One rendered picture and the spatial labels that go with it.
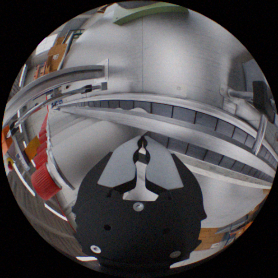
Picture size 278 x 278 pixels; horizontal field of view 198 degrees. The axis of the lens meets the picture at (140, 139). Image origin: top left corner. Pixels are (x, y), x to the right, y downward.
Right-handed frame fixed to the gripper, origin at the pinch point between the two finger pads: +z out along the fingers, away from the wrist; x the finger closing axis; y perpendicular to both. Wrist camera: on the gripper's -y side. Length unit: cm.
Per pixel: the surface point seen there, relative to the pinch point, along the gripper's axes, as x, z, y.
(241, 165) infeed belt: 20.4, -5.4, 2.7
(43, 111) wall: -703, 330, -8
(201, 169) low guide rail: 9.1, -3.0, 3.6
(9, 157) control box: -42.1, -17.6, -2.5
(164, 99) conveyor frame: 3.3, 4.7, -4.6
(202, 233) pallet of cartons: 180, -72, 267
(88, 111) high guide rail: -8.4, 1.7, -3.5
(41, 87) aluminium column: -23.9, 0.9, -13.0
